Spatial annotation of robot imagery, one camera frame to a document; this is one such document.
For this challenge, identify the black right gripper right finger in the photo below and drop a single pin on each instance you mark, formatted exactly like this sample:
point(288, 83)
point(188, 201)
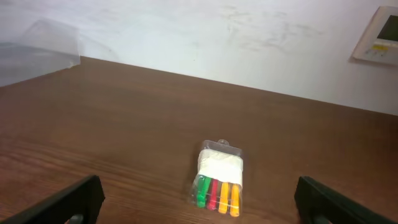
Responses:
point(317, 203)

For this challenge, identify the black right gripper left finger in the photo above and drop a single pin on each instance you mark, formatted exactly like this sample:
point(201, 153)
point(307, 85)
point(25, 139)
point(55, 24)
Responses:
point(78, 203)

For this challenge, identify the clear pack of coloured plugs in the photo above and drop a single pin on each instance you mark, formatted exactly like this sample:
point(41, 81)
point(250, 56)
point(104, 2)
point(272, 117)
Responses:
point(218, 184)

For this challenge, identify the clear plastic container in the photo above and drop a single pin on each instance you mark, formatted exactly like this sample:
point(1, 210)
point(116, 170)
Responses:
point(44, 47)

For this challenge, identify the white wall control panel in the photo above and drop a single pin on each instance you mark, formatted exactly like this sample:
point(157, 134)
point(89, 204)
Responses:
point(379, 41)

